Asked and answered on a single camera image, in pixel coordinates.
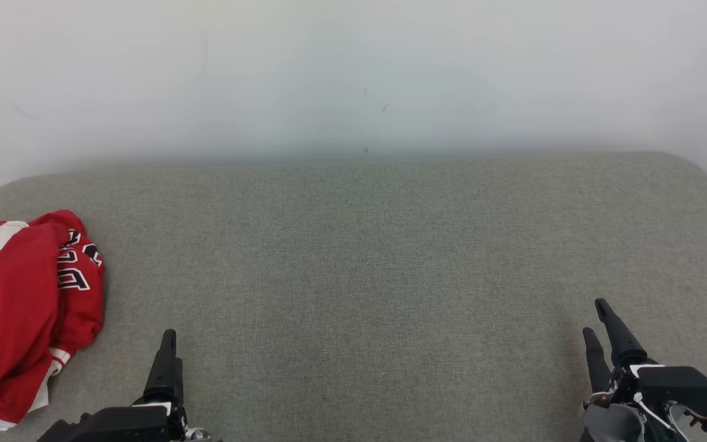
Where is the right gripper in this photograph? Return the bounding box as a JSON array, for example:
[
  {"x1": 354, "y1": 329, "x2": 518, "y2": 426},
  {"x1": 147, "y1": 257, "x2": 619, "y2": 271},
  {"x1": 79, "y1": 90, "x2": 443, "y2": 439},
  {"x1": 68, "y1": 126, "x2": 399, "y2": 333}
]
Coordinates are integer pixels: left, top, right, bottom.
[{"x1": 581, "y1": 298, "x2": 676, "y2": 442}]

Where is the grey-green fabric sofa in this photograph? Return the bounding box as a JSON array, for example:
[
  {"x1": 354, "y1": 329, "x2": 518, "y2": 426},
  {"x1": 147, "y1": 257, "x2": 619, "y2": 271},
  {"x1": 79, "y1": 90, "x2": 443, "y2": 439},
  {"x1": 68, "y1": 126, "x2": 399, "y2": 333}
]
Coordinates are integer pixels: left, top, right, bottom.
[{"x1": 0, "y1": 152, "x2": 707, "y2": 442}]

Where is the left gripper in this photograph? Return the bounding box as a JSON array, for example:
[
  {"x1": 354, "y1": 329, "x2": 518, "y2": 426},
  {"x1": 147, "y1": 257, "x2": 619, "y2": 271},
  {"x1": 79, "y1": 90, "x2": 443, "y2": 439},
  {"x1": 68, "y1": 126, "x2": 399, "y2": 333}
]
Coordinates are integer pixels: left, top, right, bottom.
[{"x1": 131, "y1": 329, "x2": 214, "y2": 442}]

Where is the thin white gripper wire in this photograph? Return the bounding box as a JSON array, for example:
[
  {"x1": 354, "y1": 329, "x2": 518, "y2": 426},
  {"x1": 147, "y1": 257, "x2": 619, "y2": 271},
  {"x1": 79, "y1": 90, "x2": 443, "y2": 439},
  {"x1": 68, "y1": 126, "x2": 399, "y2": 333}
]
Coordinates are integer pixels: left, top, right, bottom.
[{"x1": 633, "y1": 393, "x2": 689, "y2": 442}]

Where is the red shorts white stripe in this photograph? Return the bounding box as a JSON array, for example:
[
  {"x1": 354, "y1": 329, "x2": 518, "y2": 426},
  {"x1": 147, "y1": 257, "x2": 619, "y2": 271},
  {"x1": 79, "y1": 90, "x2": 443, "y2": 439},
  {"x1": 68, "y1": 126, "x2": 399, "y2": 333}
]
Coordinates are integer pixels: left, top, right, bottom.
[{"x1": 0, "y1": 220, "x2": 63, "y2": 438}]

